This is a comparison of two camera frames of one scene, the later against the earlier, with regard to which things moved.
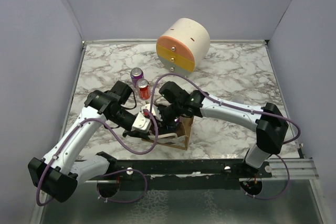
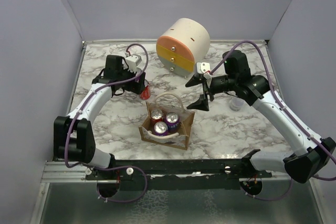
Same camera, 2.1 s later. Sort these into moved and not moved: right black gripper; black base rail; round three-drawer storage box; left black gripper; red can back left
Moved: left black gripper; right black gripper
Not moved: round three-drawer storage box; red can back left; black base rail
